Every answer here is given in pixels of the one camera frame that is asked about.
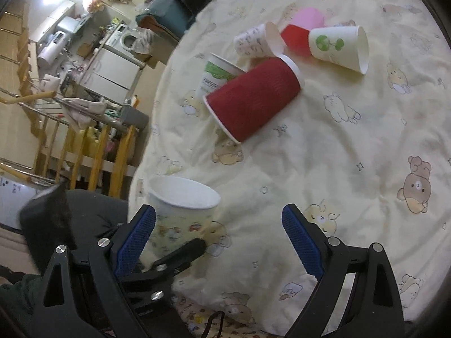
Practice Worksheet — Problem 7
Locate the white washing machine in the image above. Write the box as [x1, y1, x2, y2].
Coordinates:
[104, 23, 141, 57]

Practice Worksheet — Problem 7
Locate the pink red faceted cup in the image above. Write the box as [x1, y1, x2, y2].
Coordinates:
[281, 7, 325, 57]

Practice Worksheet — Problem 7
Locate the green teal cushion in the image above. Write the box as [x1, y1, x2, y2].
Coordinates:
[135, 0, 195, 41]

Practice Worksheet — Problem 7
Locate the yellow wooden rack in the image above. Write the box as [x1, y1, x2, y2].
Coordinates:
[0, 91, 138, 198]

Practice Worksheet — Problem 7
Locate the cartoon print paper cup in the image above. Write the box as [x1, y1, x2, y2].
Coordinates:
[147, 175, 221, 258]

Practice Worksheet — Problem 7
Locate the large red paper cup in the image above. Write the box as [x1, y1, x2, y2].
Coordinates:
[204, 55, 304, 143]

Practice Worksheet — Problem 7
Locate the green label white cup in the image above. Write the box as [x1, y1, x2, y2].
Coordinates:
[195, 53, 245, 100]

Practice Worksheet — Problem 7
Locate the yellow cartoon bear duvet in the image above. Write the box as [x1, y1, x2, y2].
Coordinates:
[129, 0, 450, 337]

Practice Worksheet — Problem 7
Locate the green tree white cup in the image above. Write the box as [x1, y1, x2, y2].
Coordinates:
[308, 26, 369, 75]

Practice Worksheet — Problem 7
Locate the grey storage bin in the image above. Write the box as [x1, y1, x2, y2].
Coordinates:
[119, 104, 149, 130]

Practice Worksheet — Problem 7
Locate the white kitchen cabinet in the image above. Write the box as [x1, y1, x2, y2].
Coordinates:
[80, 48, 140, 104]

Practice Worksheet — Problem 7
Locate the small patterned white cup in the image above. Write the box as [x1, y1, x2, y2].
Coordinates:
[233, 21, 285, 58]

